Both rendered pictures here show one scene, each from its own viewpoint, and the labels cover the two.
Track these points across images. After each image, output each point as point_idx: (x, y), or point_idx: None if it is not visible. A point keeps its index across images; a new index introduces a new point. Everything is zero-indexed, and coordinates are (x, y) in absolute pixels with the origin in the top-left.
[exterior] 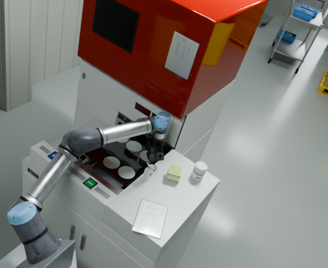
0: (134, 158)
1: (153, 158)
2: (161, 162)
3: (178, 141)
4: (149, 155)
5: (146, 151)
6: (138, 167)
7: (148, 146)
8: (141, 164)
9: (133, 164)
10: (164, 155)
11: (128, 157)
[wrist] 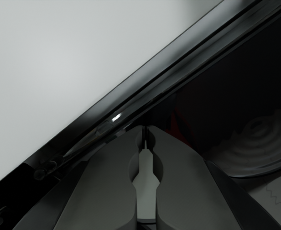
0: (251, 170)
1: (133, 167)
2: (35, 74)
3: None
4: (232, 216)
5: (147, 212)
6: (273, 86)
7: None
8: (224, 123)
9: None
10: (35, 185)
11: None
